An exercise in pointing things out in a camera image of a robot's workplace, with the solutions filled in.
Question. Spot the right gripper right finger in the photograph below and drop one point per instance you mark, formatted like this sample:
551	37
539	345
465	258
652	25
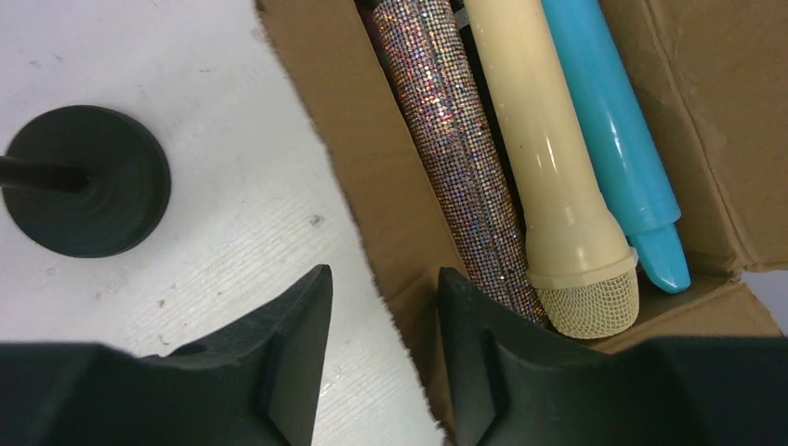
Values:
513	382

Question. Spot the blue microphone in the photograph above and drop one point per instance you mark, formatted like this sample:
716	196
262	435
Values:
627	165

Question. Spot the cream microphone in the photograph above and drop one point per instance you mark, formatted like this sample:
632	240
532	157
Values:
579	261

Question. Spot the brown cardboard box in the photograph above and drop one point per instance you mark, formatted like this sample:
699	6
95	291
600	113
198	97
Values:
711	79

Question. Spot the silver glitter microphone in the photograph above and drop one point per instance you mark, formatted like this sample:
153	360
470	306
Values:
444	113

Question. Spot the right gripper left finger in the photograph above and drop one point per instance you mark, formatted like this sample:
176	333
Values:
255	381

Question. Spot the black round-base shock-mount stand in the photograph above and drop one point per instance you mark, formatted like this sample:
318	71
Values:
85	181

